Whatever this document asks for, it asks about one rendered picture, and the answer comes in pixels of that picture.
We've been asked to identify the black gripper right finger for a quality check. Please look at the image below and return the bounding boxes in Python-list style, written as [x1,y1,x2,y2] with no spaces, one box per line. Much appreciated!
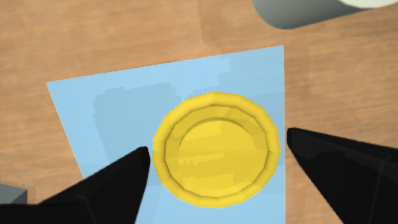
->
[287,127,398,224]

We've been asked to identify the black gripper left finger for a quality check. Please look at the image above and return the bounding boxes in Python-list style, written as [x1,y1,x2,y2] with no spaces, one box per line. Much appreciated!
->
[0,146,151,224]

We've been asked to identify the light blue flat mat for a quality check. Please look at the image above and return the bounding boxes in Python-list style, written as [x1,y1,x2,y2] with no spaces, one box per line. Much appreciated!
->
[46,45,285,224]

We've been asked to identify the grey cylinder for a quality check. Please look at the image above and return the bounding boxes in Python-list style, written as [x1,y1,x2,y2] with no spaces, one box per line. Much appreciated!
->
[252,0,398,30]

